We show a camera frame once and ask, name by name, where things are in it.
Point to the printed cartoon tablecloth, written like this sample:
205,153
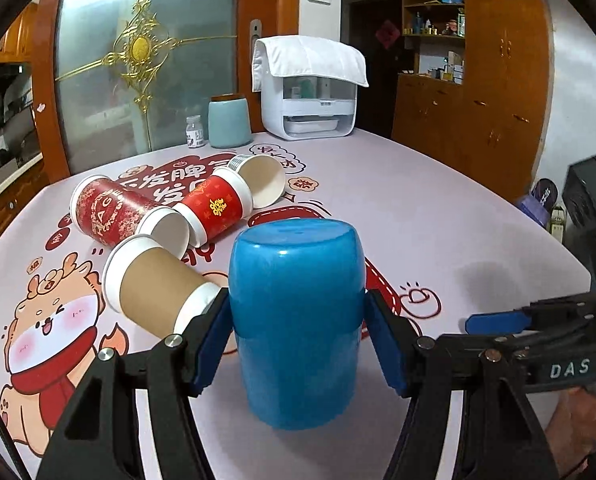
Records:
428,210

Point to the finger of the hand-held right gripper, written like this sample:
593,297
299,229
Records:
498,321
553,346

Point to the red patterned paper cup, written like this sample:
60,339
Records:
113,210

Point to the small clear bottle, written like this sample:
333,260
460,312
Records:
558,222

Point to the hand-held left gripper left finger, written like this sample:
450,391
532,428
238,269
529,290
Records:
212,342

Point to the red paper cup gold character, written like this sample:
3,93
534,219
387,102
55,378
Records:
213,207

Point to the brown paper cup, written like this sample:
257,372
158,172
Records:
153,285

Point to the teal canister with wooden lid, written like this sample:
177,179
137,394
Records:
229,122

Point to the blue plastic cup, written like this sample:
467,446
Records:
293,310

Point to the purple box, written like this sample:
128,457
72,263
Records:
540,200

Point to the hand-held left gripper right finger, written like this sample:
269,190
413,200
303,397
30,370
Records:
385,345

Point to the silver striped paper cup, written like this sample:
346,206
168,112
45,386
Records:
263,180

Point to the white countertop appliance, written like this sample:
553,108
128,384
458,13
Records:
310,110

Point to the person's right hand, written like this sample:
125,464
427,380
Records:
575,430

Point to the glass door with gold ornament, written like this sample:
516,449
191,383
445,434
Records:
98,95

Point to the white quilted cloth cover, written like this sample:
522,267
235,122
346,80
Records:
308,57

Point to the red diamond door decoration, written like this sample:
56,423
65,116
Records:
387,34

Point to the small glass jar white label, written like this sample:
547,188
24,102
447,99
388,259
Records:
195,134

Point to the wooden kitchen counter cabinet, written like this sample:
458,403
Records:
3,205

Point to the wooden cabinet with shelves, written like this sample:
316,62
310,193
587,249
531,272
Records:
503,85

